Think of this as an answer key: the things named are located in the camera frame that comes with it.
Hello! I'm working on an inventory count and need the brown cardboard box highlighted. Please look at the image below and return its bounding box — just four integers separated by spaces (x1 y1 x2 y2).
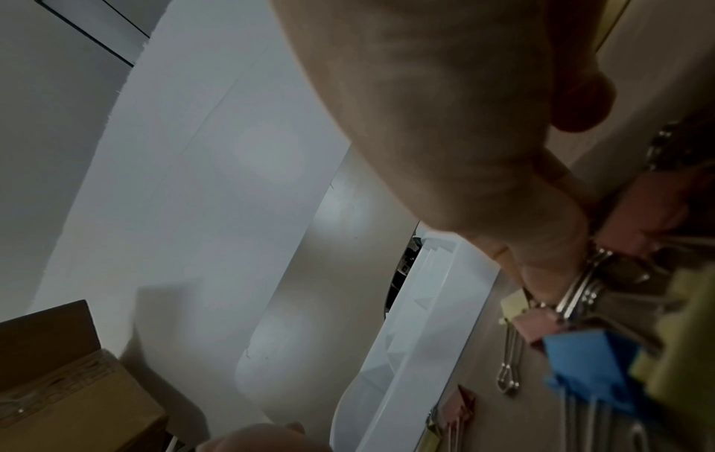
0 299 169 452

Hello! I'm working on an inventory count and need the white compartment organizer tray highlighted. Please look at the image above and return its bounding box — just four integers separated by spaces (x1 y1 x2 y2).
329 229 502 452

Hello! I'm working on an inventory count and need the person's right hand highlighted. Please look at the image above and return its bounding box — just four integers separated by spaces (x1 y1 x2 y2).
266 0 620 307

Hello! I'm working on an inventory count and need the person's left hand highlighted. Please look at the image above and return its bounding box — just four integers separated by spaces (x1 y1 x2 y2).
194 420 310 452

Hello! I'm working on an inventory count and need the group of coloured binder clips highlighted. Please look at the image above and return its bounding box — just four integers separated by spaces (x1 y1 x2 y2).
424 168 715 452

